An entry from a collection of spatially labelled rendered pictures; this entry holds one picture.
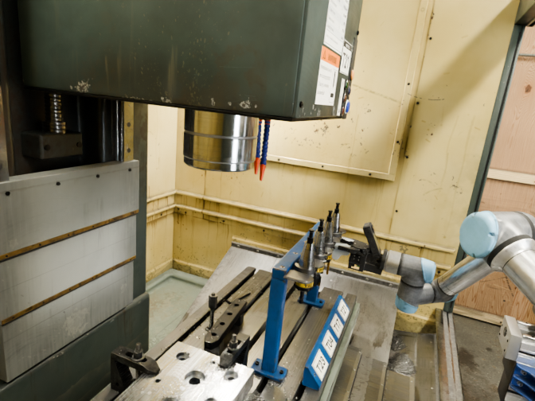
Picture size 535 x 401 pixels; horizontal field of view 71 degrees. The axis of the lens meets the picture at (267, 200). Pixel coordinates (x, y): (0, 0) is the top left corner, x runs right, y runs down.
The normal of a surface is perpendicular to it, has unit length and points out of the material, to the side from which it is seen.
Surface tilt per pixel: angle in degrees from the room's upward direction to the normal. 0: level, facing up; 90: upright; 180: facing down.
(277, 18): 90
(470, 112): 90
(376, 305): 24
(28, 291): 90
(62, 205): 90
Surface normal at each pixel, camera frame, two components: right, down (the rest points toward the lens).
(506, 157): -0.40, 0.20
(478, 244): -0.97, -0.09
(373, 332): -0.07, -0.79
